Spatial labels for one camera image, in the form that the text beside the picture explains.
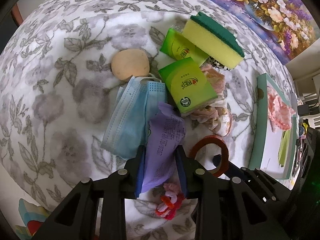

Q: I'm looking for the blue face mask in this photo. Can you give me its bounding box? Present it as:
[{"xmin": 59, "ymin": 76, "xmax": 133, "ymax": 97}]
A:
[{"xmin": 101, "ymin": 74, "xmax": 167, "ymax": 160}]

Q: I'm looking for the green cloth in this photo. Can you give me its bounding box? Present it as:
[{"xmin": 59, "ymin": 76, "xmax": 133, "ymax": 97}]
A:
[{"xmin": 278, "ymin": 130, "xmax": 291, "ymax": 167}]

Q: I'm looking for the pink floral fabric scrunchie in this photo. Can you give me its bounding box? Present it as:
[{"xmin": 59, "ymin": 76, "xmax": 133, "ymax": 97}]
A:
[{"xmin": 190, "ymin": 63, "xmax": 233, "ymax": 137}]

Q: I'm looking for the green tissue pack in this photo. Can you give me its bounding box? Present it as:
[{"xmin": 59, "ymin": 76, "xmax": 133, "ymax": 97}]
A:
[
  {"xmin": 159, "ymin": 57, "xmax": 217, "ymax": 116},
  {"xmin": 160, "ymin": 28, "xmax": 209, "ymax": 66}
]

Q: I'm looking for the green tissue pack rear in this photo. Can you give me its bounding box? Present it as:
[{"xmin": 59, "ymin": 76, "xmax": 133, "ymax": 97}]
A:
[{"xmin": 160, "ymin": 28, "xmax": 209, "ymax": 66}]

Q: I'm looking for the pink white fuzzy sock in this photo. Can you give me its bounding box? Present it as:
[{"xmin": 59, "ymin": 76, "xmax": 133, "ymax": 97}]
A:
[{"xmin": 267, "ymin": 87, "xmax": 295, "ymax": 132}]

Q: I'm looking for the white tray teal rim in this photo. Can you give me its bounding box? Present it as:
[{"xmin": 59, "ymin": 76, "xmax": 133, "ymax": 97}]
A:
[{"xmin": 248, "ymin": 73, "xmax": 298, "ymax": 179}]

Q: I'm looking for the flower bouquet canvas painting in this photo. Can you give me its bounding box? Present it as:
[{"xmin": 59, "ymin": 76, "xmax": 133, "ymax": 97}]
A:
[{"xmin": 211, "ymin": 0, "xmax": 319, "ymax": 64}]

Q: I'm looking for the red tape roll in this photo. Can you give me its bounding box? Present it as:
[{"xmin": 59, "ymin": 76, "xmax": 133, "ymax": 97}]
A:
[{"xmin": 188, "ymin": 135, "xmax": 229, "ymax": 178}]

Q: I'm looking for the green tissue pack front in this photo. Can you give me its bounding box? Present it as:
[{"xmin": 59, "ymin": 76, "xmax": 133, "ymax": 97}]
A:
[{"xmin": 159, "ymin": 57, "xmax": 217, "ymax": 116}]

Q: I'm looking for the red pink yarn flower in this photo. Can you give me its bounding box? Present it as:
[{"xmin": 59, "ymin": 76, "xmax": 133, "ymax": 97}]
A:
[{"xmin": 155, "ymin": 183, "xmax": 185, "ymax": 220}]

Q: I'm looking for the purple plastic packet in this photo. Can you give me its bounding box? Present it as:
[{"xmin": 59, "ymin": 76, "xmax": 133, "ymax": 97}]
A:
[{"xmin": 142, "ymin": 102, "xmax": 185, "ymax": 193}]

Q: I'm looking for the black white patterned scrunchie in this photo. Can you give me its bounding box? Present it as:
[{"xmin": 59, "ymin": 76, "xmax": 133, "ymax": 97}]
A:
[{"xmin": 207, "ymin": 56, "xmax": 230, "ymax": 71}]

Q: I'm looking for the yellow green sponge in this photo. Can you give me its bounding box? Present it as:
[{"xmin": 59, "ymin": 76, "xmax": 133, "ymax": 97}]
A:
[{"xmin": 182, "ymin": 12, "xmax": 245, "ymax": 69}]

